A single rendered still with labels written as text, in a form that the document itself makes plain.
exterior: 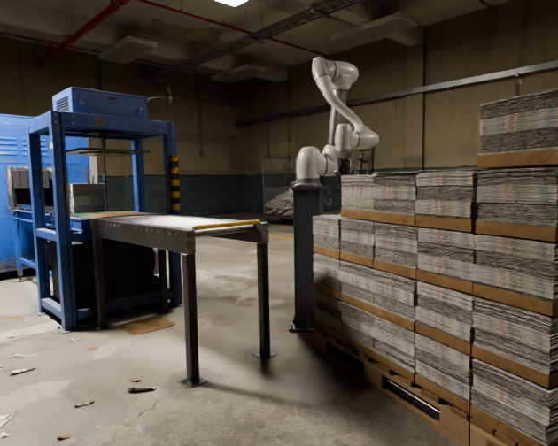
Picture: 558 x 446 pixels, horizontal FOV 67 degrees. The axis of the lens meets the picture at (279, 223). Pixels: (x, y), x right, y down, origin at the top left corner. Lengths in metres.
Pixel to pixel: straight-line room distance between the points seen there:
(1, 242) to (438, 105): 7.90
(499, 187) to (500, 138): 0.16
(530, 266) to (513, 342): 0.27
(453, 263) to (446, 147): 7.66
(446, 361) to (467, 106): 7.73
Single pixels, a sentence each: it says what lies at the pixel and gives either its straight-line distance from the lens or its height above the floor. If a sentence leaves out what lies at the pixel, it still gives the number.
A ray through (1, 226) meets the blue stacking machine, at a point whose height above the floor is 0.61.
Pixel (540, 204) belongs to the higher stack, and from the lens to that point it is 1.55.
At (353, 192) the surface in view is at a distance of 2.25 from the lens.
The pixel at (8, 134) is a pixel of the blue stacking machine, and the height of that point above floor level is 1.62.
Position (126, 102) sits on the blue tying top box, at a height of 1.69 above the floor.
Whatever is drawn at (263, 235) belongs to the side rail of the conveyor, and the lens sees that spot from 2.47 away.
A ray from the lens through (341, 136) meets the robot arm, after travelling 2.59.
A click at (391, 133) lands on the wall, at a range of 10.00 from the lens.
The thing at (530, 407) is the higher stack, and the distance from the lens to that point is 1.71.
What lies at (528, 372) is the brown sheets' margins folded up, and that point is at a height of 0.40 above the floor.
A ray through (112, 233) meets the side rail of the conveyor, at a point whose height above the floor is 0.72.
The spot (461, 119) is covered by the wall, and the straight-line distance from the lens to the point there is 9.31.
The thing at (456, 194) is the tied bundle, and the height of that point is 0.97.
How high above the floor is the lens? 1.02
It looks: 5 degrees down
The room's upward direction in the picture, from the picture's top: 1 degrees counter-clockwise
